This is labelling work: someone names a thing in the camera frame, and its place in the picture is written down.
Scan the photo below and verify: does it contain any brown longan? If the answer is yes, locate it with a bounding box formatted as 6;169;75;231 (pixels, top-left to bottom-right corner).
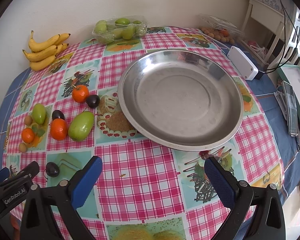
24;115;33;126
19;142;27;153

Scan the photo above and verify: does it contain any small orange tangerine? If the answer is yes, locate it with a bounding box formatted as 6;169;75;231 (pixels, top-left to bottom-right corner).
21;127;35;144

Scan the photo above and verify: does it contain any small green jujube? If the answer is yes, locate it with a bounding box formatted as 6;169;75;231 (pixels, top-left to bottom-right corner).
32;103;46;125

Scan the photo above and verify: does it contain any large green jujube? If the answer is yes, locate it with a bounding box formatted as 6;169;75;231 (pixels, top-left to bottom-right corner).
68;111;94;141

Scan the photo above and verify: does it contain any orange tangerine with stem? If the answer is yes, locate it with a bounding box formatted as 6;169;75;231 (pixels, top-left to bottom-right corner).
72;85;89;103

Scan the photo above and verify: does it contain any plastic tray of green fruits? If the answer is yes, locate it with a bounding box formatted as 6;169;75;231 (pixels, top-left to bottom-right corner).
92;15;148;44

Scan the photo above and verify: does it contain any checkered fruit-print tablecloth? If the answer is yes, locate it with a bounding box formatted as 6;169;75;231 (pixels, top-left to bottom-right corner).
1;27;285;239

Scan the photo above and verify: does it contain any silver remote phone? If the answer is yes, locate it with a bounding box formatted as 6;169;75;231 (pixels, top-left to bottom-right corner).
282;81;298;137

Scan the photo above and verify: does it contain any yellow banana bunch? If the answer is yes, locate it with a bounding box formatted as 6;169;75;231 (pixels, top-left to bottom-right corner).
23;30;71;72

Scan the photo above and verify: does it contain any large steel plate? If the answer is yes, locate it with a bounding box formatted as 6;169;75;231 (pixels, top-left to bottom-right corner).
117;49;243;151

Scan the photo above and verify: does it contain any white power adapter box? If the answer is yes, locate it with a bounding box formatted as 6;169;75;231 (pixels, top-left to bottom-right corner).
227;46;258;81

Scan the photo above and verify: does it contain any clear box of longans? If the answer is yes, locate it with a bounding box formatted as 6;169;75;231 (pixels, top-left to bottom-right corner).
198;14;245;45

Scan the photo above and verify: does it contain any white wooden chair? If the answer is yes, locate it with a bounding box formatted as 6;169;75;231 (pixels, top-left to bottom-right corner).
241;0;292;70

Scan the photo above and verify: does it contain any black cable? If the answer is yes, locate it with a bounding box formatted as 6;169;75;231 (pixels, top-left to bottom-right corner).
255;0;300;80

